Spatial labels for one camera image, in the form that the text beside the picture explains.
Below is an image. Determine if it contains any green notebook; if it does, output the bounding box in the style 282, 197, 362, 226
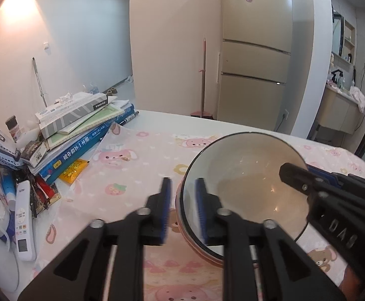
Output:
45, 100, 134, 150

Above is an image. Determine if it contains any beige three-door refrigerator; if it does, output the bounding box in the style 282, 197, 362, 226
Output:
217, 0, 293, 130

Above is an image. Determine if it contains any yellow snack packet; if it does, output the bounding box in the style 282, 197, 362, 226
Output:
59, 159, 89, 185

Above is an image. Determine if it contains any white round lid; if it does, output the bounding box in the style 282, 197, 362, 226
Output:
0, 235, 19, 292

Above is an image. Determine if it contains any white remote control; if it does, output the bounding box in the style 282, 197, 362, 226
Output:
15, 180, 36, 262

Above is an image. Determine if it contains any mirror cabinet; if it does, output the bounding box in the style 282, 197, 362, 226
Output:
331, 10, 356, 65

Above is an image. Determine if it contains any white towel on sink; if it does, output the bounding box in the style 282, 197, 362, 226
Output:
350, 86, 365, 113

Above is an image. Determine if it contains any pink cartoon tablecloth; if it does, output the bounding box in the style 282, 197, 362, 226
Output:
31, 122, 365, 301

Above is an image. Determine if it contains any white ribbed bowl black rim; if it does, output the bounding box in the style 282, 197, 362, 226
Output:
180, 131, 312, 256

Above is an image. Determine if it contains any bathroom vanity cabinet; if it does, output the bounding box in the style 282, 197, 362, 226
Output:
316, 84, 363, 134

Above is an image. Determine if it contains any blue thick book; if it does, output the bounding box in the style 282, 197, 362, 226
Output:
30, 103, 136, 185

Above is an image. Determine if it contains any pink patterned bowl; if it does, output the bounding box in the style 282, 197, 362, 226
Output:
176, 179, 263, 271

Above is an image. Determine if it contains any grey tissue box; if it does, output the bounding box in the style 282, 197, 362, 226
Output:
35, 92, 108, 139

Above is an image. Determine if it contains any red handled broom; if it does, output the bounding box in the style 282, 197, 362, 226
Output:
190, 38, 214, 120

